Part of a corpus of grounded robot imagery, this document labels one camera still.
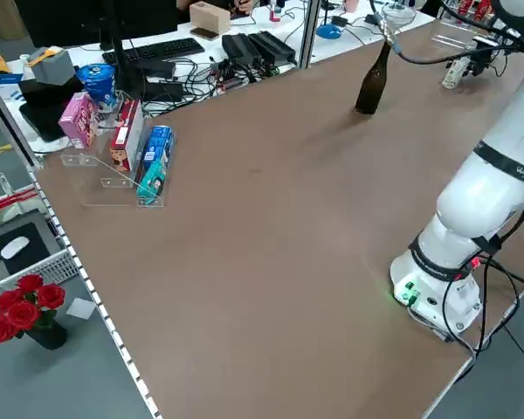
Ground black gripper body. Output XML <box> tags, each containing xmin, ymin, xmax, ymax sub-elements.
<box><xmin>472</xmin><ymin>42</ymin><xmax>504</xmax><ymax>78</ymax></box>

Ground clear plastic funnel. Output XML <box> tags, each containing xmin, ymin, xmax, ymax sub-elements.
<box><xmin>380</xmin><ymin>3</ymin><xmax>419</xmax><ymax>45</ymax></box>

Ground clear acrylic bottle shelf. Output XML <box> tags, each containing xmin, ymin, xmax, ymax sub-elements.
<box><xmin>431</xmin><ymin>18</ymin><xmax>482</xmax><ymax>51</ymax></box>

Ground dark glass bottle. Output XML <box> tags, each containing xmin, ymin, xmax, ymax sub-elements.
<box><xmin>354</xmin><ymin>37</ymin><xmax>396</xmax><ymax>116</ymax></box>

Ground blue desk lamp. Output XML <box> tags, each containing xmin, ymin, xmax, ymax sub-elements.
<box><xmin>315</xmin><ymin>0</ymin><xmax>347</xmax><ymax>41</ymax></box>

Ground black ribbed power supply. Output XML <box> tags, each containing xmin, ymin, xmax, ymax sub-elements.
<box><xmin>221</xmin><ymin>33</ymin><xmax>264</xmax><ymax>67</ymax></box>
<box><xmin>247</xmin><ymin>31</ymin><xmax>299</xmax><ymax>67</ymax></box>

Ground person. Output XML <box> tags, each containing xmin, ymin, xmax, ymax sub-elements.
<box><xmin>176</xmin><ymin>0</ymin><xmax>257</xmax><ymax>17</ymax></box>

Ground brown cardboard box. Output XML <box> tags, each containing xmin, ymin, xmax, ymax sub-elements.
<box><xmin>188</xmin><ymin>1</ymin><xmax>232</xmax><ymax>34</ymax></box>

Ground black keyboard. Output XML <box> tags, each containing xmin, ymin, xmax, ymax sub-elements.
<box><xmin>101</xmin><ymin>38</ymin><xmax>205</xmax><ymax>63</ymax></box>

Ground blue teal snack box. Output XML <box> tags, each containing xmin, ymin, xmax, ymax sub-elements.
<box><xmin>135</xmin><ymin>125</ymin><xmax>176</xmax><ymax>207</ymax></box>

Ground red brown snack box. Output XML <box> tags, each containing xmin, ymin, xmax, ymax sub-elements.
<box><xmin>108</xmin><ymin>99</ymin><xmax>145</xmax><ymax>173</ymax></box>

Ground black monitor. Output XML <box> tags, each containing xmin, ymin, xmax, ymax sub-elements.
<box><xmin>15</xmin><ymin>0</ymin><xmax>180</xmax><ymax>95</ymax></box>

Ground blue round snack tub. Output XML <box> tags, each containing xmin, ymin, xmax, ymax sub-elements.
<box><xmin>75</xmin><ymin>63</ymin><xmax>119</xmax><ymax>113</ymax></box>

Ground clear stepped acrylic shelf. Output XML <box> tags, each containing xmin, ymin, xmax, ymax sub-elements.
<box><xmin>59</xmin><ymin>89</ymin><xmax>176</xmax><ymax>210</ymax></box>

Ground pink snack box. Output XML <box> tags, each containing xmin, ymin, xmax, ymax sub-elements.
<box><xmin>57</xmin><ymin>92</ymin><xmax>101</xmax><ymax>150</ymax></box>

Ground grey box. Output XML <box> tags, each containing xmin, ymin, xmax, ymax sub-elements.
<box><xmin>27</xmin><ymin>46</ymin><xmax>79</xmax><ymax>87</ymax></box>

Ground black laptop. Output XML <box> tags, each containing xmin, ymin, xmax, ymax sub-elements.
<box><xmin>17</xmin><ymin>79</ymin><xmax>87</xmax><ymax>144</ymax></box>

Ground white card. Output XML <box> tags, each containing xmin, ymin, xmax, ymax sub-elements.
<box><xmin>65</xmin><ymin>297</ymin><xmax>97</xmax><ymax>320</ymax></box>

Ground blue white box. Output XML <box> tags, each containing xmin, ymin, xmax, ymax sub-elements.
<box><xmin>0</xmin><ymin>71</ymin><xmax>28</xmax><ymax>105</ymax></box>

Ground white plastic basket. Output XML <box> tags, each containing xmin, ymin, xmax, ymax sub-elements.
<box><xmin>0</xmin><ymin>184</ymin><xmax>81</xmax><ymax>289</ymax></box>

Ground black mouse mat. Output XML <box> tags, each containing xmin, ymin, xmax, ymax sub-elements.
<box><xmin>0</xmin><ymin>222</ymin><xmax>54</xmax><ymax>277</ymax></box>

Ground white computer mouse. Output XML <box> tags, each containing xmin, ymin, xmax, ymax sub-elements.
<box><xmin>0</xmin><ymin>236</ymin><xmax>31</xmax><ymax>260</ymax></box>

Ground red roses in black vase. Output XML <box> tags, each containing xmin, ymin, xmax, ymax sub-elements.
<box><xmin>0</xmin><ymin>273</ymin><xmax>70</xmax><ymax>352</ymax></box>

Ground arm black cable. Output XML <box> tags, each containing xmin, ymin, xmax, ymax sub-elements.
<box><xmin>368</xmin><ymin>0</ymin><xmax>524</xmax><ymax>246</ymax></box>

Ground aluminium frame post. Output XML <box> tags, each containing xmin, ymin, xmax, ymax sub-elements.
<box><xmin>298</xmin><ymin>0</ymin><xmax>322</xmax><ymax>71</ymax></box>

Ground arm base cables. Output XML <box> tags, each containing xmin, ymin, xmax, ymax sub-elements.
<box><xmin>439</xmin><ymin>254</ymin><xmax>524</xmax><ymax>373</ymax></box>

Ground tangle of black cables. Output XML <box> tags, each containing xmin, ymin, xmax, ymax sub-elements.
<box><xmin>142</xmin><ymin>55</ymin><xmax>272</xmax><ymax>115</ymax></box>

